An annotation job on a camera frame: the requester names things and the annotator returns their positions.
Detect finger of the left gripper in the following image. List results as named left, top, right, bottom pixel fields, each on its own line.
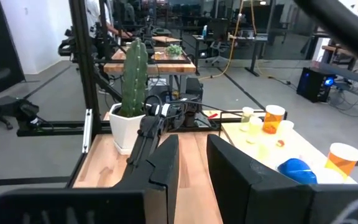
left=126, top=133, right=147, bottom=164
left=135, top=135, right=160, bottom=164

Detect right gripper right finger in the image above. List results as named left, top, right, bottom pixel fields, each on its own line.
left=206, top=134, right=358, bottom=224

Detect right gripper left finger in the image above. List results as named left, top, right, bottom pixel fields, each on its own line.
left=0, top=134, right=180, bottom=224

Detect blue bottle cap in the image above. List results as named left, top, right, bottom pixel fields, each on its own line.
left=277, top=157, right=332, bottom=185

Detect pale yellow pill bottle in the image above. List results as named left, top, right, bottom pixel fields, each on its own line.
left=246, top=116, right=264, bottom=145

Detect large orange pill bottle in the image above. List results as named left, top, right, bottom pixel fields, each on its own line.
left=262, top=105, right=287, bottom=135

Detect yellow-green pill bottle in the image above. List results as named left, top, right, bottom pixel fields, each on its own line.
left=239, top=106, right=255, bottom=132

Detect large amber bottle white pills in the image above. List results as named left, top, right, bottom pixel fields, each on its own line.
left=324, top=142, right=358, bottom=181

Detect green cactus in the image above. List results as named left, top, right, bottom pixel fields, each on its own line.
left=121, top=37, right=149, bottom=118

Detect wooden background table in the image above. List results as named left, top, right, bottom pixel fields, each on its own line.
left=103, top=35, right=197, bottom=75

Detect small potted green plant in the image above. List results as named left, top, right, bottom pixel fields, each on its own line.
left=165, top=44, right=183, bottom=60

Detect person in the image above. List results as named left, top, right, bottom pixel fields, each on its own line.
left=85, top=0, right=133, bottom=40

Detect black computer tower blue light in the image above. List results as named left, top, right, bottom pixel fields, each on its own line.
left=296, top=67, right=337, bottom=103

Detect silver aluminium bracket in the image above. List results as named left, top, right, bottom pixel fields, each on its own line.
left=81, top=108, right=93, bottom=154

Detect black aluminium rig frame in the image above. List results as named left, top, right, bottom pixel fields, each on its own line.
left=16, top=0, right=130, bottom=189

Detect yellow hanging cable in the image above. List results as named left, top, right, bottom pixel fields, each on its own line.
left=199, top=0, right=245, bottom=80

